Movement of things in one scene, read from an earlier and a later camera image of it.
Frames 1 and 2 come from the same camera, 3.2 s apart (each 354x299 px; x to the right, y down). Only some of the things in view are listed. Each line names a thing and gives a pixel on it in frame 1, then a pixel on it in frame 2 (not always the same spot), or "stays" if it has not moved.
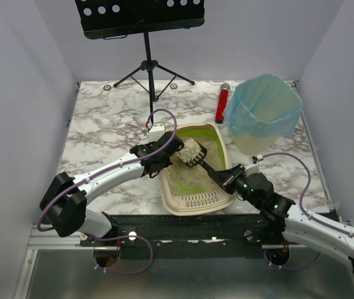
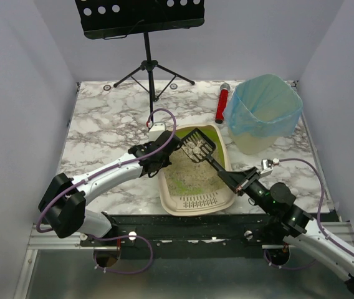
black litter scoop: x=199 y=159 -> x=200 y=148
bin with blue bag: x=262 y=110 stays
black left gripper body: x=171 y=144 stays
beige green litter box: x=185 y=190 stays
